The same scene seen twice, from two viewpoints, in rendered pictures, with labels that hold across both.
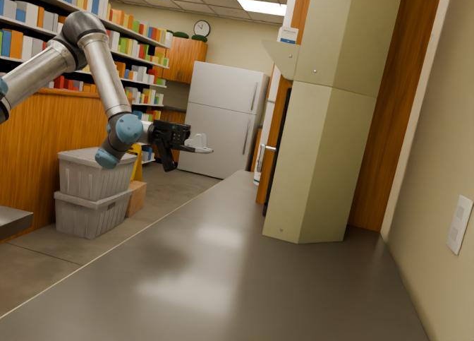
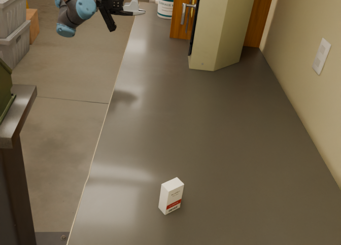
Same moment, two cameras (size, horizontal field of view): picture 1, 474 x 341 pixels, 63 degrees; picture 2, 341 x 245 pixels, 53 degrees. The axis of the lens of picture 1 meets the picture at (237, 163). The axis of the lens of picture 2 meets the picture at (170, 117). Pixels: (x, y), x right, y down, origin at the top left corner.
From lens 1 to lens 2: 0.44 m
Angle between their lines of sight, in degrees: 28
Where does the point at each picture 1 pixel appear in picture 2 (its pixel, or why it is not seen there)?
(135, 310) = (154, 141)
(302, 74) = not seen: outside the picture
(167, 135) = (109, 4)
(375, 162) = not seen: outside the picture
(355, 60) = not seen: outside the picture
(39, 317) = (110, 157)
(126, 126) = (85, 7)
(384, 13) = not seen: outside the picture
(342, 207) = (239, 40)
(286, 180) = (204, 30)
